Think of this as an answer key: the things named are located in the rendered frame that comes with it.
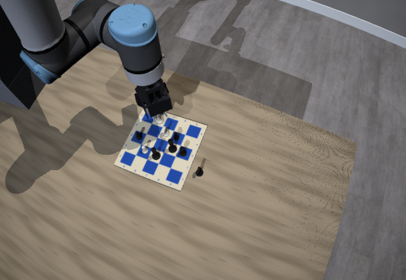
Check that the blue and cream chessboard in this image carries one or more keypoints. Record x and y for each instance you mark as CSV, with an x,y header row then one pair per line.
x,y
170,169

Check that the white pawn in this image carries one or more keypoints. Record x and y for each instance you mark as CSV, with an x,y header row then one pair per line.
x,y
144,149

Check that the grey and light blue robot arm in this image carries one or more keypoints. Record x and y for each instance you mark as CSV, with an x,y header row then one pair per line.
x,y
52,46

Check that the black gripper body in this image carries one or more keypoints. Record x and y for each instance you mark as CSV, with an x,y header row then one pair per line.
x,y
156,97

